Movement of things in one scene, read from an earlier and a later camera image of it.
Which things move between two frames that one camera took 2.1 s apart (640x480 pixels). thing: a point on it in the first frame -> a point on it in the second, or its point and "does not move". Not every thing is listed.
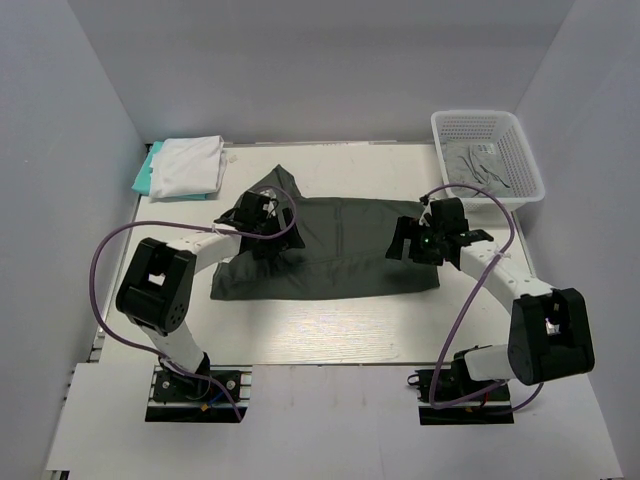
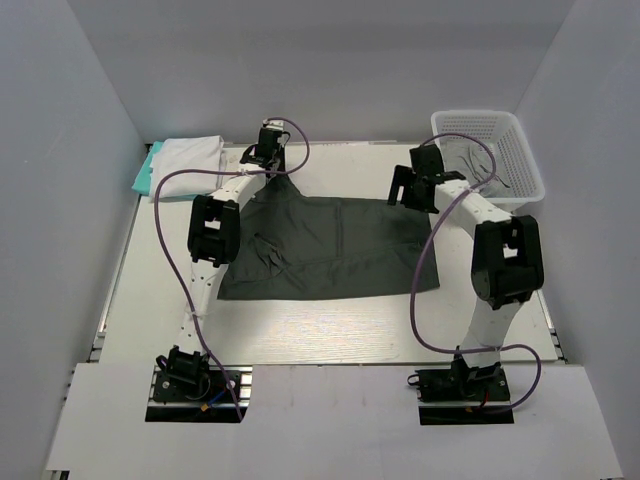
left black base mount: [221, 393] does not move
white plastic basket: [487, 149] does not move
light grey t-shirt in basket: [479, 164] does not move
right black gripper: [407, 228] -> [404, 176]
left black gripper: [289, 239] -> [282, 154]
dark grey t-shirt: [344, 257] does not move
